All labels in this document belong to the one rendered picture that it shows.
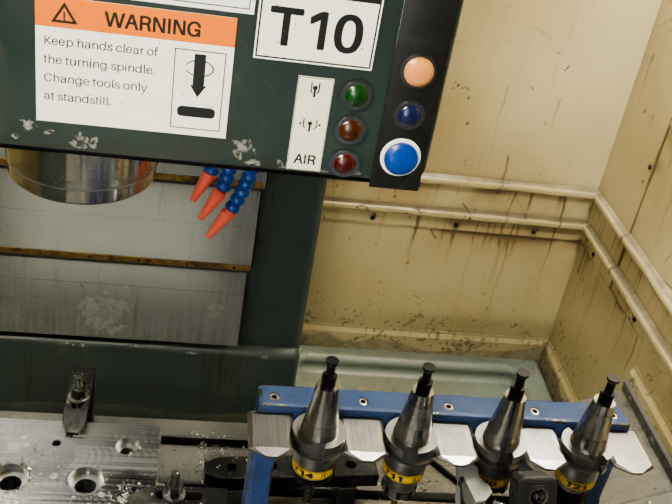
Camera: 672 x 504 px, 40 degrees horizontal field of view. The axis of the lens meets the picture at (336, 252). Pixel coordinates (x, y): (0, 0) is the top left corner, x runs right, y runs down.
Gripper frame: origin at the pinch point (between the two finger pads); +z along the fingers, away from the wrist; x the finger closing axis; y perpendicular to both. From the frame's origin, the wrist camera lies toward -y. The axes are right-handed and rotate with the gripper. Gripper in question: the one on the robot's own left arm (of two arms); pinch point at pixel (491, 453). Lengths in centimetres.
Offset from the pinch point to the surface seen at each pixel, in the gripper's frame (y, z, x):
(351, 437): -2.7, -1.1, -18.0
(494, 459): -3.0, -3.9, -1.3
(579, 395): 52, 70, 50
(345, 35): -53, -7, -28
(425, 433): -5.5, -2.7, -10.0
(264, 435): -2.7, -1.5, -28.3
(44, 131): -42, -7, -51
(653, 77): -17, 88, 50
